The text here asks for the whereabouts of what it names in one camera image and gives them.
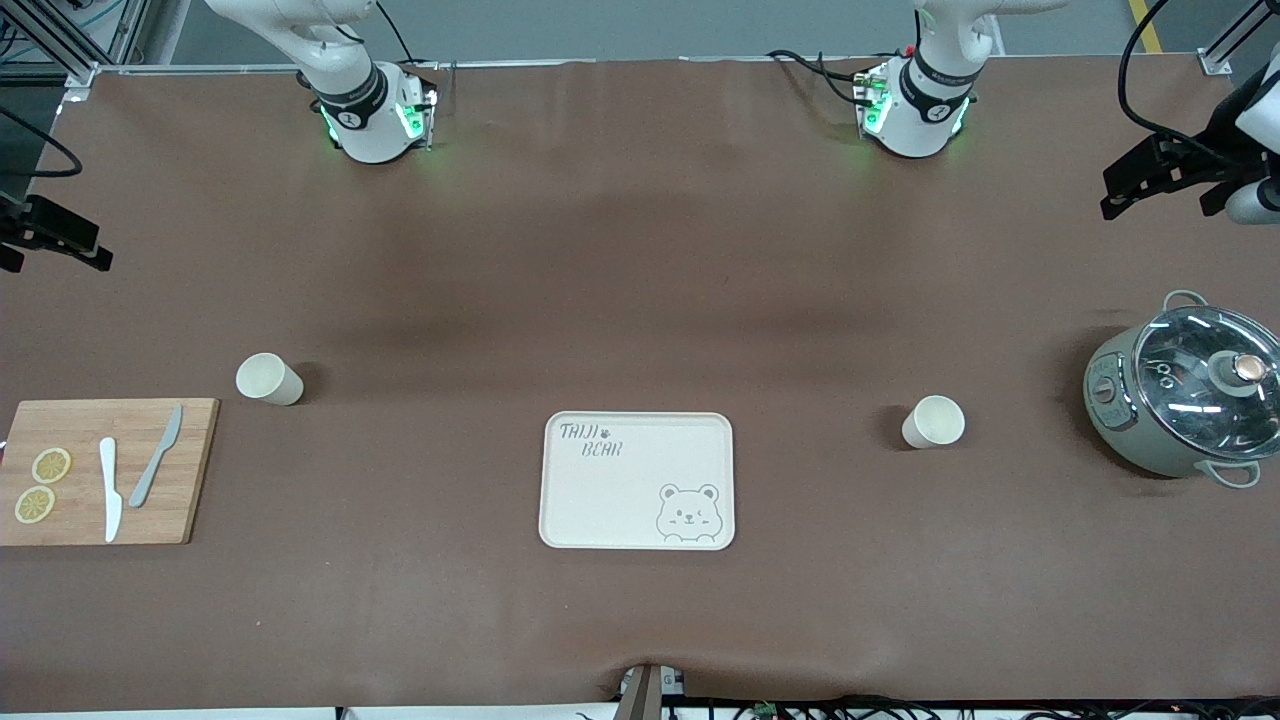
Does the white paper cup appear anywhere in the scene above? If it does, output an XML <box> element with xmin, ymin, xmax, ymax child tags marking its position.
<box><xmin>235</xmin><ymin>353</ymin><xmax>305</xmax><ymax>407</ymax></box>
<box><xmin>901</xmin><ymin>395</ymin><xmax>967</xmax><ymax>450</ymax></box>

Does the white bear print tray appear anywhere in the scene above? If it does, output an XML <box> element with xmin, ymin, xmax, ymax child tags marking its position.
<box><xmin>538</xmin><ymin>411</ymin><xmax>736</xmax><ymax>552</ymax></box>

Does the grey electric pot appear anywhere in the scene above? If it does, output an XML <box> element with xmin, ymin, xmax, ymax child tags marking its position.
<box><xmin>1083</xmin><ymin>290</ymin><xmax>1280</xmax><ymax>490</ymax></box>

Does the grey plastic knife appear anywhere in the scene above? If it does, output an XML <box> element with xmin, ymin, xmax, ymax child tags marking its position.
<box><xmin>128</xmin><ymin>404</ymin><xmax>185</xmax><ymax>509</ymax></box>

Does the white plastic knife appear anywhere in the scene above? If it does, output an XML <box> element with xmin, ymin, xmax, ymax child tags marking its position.
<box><xmin>98</xmin><ymin>437</ymin><xmax>124</xmax><ymax>544</ymax></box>

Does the wooden cutting board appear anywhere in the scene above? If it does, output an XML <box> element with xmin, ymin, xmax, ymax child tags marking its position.
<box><xmin>0</xmin><ymin>398</ymin><xmax>220</xmax><ymax>547</ymax></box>

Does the brown table cover mat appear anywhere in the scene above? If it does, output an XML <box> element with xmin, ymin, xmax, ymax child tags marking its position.
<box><xmin>0</xmin><ymin>55</ymin><xmax>1280</xmax><ymax>714</ymax></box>

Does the aluminium frame profile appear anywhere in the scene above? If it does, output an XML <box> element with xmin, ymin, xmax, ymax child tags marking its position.
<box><xmin>1198</xmin><ymin>0</ymin><xmax>1280</xmax><ymax>77</ymax></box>
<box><xmin>0</xmin><ymin>0</ymin><xmax>136</xmax><ymax>93</ymax></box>

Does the black left arm base cable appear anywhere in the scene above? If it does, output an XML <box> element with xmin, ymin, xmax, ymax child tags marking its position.
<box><xmin>767</xmin><ymin>47</ymin><xmax>883</xmax><ymax>107</ymax></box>

